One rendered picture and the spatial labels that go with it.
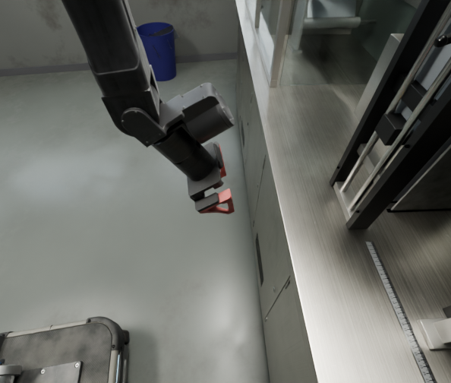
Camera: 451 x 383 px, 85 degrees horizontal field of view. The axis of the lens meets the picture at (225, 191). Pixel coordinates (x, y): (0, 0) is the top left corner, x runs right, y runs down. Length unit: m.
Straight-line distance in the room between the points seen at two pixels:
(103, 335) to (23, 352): 0.32
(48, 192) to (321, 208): 1.97
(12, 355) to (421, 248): 1.51
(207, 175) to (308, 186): 0.39
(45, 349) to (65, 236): 0.75
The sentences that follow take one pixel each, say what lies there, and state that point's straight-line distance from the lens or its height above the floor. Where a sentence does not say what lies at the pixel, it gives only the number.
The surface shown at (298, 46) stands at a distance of 1.12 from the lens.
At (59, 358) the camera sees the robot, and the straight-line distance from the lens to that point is 1.39.
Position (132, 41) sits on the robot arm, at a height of 1.35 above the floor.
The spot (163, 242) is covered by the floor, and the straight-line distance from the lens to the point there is 1.67.
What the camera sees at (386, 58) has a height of 1.11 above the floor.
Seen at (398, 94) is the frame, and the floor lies 1.21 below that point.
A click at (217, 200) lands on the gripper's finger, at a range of 0.42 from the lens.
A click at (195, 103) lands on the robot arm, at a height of 1.27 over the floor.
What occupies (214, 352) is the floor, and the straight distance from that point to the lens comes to 1.46.
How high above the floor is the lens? 1.45
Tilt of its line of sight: 52 degrees down
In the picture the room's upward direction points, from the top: straight up
